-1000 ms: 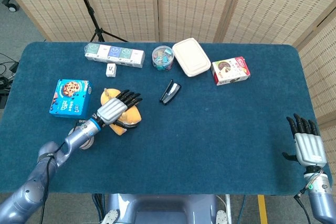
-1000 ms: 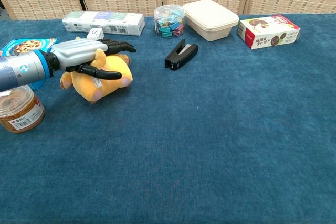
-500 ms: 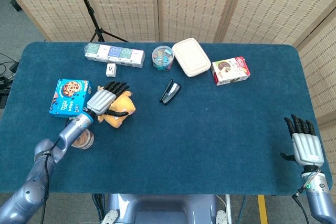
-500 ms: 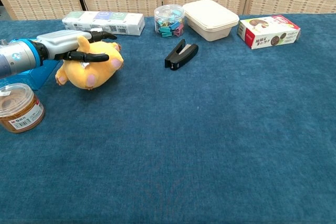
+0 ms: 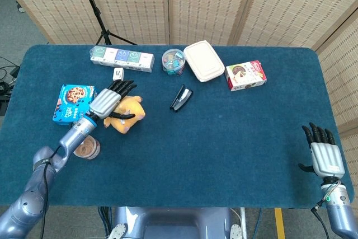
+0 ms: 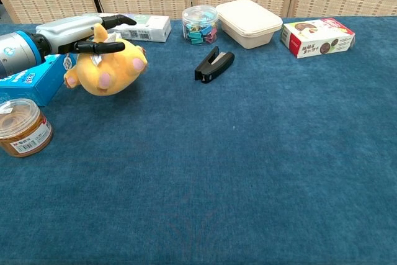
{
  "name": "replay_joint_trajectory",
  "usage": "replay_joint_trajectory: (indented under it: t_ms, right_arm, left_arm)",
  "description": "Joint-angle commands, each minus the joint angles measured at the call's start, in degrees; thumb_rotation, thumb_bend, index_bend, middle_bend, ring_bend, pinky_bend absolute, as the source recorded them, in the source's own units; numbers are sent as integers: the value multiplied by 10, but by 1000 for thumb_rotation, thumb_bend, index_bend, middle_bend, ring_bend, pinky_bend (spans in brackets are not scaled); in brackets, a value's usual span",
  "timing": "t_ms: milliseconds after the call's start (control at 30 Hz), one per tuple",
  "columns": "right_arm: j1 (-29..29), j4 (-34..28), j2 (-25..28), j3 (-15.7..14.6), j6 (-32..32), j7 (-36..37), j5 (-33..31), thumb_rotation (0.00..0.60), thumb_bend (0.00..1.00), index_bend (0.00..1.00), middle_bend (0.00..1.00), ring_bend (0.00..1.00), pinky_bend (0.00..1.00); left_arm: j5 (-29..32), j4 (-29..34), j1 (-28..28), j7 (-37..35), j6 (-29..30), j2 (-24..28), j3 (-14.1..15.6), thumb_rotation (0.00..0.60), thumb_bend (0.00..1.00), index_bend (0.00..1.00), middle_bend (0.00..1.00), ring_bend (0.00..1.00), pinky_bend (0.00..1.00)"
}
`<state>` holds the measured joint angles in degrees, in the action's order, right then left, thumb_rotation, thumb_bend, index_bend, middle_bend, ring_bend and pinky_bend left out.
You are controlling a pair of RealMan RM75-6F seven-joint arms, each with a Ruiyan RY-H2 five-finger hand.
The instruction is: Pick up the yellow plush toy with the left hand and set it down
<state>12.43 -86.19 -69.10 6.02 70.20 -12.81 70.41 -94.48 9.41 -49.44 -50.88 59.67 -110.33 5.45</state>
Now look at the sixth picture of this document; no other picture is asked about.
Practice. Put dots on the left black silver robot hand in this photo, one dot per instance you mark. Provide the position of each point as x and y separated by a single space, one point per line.
68 30

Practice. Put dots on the black stapler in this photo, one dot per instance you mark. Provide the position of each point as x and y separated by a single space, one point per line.
217 64

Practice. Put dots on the blue cookie box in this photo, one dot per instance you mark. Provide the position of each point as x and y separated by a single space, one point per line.
34 86

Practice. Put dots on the clear tub of rubber bands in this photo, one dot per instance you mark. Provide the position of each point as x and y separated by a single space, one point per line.
23 128

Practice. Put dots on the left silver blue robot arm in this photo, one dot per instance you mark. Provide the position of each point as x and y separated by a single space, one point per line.
17 52

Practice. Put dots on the blue table cloth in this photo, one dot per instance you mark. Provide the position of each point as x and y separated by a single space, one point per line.
217 168

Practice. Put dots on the clear jar of binder clips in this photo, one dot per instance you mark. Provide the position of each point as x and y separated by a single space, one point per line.
200 26

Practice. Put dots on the long white tea box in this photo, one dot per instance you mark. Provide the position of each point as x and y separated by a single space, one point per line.
149 29

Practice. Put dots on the yellow plush duck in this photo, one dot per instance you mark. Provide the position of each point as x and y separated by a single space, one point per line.
114 69

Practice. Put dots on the red white biscuit box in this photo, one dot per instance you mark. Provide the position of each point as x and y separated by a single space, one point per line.
316 40

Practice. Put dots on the beige lidded food container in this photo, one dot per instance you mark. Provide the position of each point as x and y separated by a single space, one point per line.
248 24

